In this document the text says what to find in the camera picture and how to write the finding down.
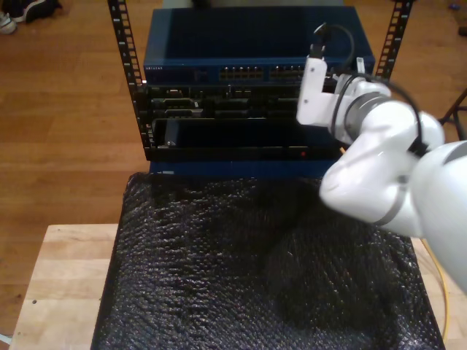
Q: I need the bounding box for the yellow network cable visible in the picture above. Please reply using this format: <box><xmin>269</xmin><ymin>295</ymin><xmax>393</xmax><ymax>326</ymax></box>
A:
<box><xmin>338</xmin><ymin>145</ymin><xmax>450</xmax><ymax>346</ymax></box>

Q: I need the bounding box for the brown wooden chair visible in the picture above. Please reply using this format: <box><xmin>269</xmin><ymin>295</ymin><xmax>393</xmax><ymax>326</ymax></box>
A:
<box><xmin>437</xmin><ymin>86</ymin><xmax>467</xmax><ymax>141</ymax></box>

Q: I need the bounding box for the black rack shelf tray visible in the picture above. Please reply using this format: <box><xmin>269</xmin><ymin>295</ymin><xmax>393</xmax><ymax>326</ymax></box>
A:
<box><xmin>145</xmin><ymin>116</ymin><xmax>346</xmax><ymax>162</ymax></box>

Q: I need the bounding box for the black rack server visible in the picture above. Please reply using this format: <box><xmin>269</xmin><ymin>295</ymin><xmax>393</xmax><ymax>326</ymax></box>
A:
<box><xmin>133</xmin><ymin>82</ymin><xmax>306</xmax><ymax>120</ymax></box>

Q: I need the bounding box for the black bubble wrap mat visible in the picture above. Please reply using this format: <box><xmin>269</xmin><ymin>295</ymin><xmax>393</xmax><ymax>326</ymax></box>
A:
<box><xmin>90</xmin><ymin>173</ymin><xmax>447</xmax><ymax>350</ymax></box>

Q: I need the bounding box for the dark shoe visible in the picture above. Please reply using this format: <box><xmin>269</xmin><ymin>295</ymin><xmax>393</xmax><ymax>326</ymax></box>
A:
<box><xmin>9</xmin><ymin>0</ymin><xmax>61</xmax><ymax>23</ymax></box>

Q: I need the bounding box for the white sneaker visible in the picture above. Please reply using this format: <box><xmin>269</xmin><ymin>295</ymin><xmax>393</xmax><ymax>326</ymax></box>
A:
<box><xmin>0</xmin><ymin>10</ymin><xmax>18</xmax><ymax>36</ymax></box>

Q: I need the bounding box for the black angled plug cable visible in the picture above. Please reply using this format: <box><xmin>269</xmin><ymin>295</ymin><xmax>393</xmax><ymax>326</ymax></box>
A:
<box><xmin>330</xmin><ymin>82</ymin><xmax>352</xmax><ymax>135</ymax></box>

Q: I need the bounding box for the black camera cable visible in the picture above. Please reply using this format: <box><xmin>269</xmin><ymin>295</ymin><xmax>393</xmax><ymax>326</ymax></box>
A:
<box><xmin>312</xmin><ymin>22</ymin><xmax>430</xmax><ymax>154</ymax></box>

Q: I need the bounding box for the black perforated rack post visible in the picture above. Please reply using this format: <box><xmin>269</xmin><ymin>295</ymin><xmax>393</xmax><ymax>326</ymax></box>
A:
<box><xmin>374</xmin><ymin>0</ymin><xmax>415</xmax><ymax>83</ymax></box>
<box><xmin>107</xmin><ymin>0</ymin><xmax>154</xmax><ymax>161</ymax></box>

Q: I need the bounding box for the blue network switch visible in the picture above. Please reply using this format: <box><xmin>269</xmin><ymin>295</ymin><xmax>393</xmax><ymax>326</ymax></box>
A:
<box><xmin>142</xmin><ymin>5</ymin><xmax>377</xmax><ymax>85</ymax></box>

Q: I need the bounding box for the blue rack base plate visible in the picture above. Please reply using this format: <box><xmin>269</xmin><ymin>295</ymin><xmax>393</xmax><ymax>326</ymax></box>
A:
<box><xmin>148</xmin><ymin>159</ymin><xmax>331</xmax><ymax>179</ymax></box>

